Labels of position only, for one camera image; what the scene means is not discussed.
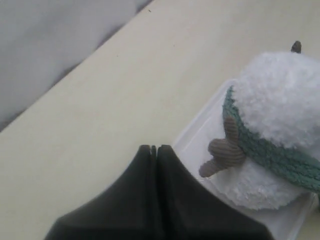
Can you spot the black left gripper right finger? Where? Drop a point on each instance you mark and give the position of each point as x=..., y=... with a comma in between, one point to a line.
x=191, y=212

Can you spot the white square tray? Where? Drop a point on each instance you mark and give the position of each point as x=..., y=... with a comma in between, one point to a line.
x=192, y=149

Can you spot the green fuzzy scarf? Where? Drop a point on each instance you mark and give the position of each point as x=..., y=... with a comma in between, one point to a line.
x=296, y=167

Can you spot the white plush snowman toy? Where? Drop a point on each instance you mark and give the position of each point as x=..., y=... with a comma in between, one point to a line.
x=278, y=97

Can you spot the white backdrop curtain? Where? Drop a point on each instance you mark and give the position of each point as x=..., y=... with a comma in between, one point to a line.
x=41, y=41

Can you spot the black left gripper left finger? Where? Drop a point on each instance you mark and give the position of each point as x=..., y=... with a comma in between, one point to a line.
x=126, y=210

